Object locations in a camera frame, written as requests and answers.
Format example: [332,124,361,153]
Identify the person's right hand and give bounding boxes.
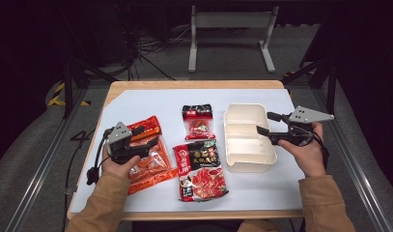
[277,121,327,179]

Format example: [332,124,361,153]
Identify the large red black packet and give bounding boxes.
[172,138,230,203]

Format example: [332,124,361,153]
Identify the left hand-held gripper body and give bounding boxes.
[101,121,151,164]

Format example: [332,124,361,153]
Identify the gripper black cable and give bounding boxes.
[312,130,331,169]
[85,129,110,187]

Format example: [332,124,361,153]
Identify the orange seasoning packet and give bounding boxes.
[126,114,180,196]

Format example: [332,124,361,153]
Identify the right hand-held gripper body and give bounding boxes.
[268,104,336,148]

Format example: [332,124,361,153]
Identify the aluminium floor rail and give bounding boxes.
[4,86,90,232]
[313,86,393,232]

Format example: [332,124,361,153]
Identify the black floor cables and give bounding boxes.
[119,18,193,82]

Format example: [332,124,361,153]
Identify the white divided food container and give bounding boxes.
[222,101,279,174]

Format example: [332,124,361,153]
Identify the small black red packet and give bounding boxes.
[181,102,217,141]

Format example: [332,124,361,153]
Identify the black tripod stand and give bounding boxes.
[282,54,339,116]
[60,47,119,121]

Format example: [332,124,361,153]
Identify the person's tan clothing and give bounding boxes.
[238,219,281,232]

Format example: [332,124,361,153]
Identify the yellow black floor tape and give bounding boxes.
[46,81,91,107]

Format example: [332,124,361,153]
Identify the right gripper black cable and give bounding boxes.
[312,130,331,169]

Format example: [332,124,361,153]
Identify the white table mat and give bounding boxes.
[70,88,306,214]

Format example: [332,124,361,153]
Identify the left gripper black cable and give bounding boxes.
[85,129,110,187]

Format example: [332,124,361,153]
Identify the wooden table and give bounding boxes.
[66,79,307,222]

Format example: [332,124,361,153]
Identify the person's left hand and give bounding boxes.
[100,144,142,180]

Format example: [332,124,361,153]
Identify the grey metal stand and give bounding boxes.
[187,4,280,74]

